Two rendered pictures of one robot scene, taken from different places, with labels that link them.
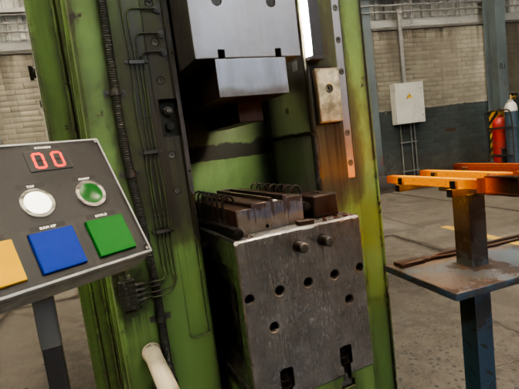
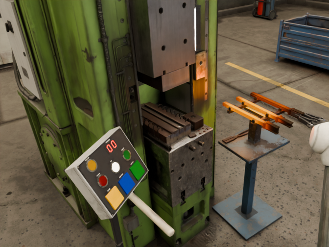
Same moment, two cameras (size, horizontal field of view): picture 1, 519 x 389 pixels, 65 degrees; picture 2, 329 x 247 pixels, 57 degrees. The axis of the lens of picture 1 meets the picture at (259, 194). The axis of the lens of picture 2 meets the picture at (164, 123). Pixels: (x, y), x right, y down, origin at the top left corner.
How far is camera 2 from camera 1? 100 cm
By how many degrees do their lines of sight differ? 27
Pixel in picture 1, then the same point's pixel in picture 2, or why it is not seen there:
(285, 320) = (183, 175)
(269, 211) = (178, 133)
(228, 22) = (168, 57)
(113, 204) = (133, 156)
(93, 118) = (102, 104)
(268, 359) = (176, 189)
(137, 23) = (120, 53)
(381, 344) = not seen: hidden behind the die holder
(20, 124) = not seen: outside the picture
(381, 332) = not seen: hidden behind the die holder
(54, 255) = (127, 186)
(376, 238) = (212, 123)
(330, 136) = (199, 84)
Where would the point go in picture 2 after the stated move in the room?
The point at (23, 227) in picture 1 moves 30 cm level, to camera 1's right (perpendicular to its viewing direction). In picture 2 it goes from (115, 179) to (178, 164)
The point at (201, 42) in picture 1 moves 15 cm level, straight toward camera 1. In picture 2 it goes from (156, 70) to (167, 80)
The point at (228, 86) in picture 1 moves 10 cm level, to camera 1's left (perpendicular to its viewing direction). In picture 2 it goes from (166, 86) to (148, 89)
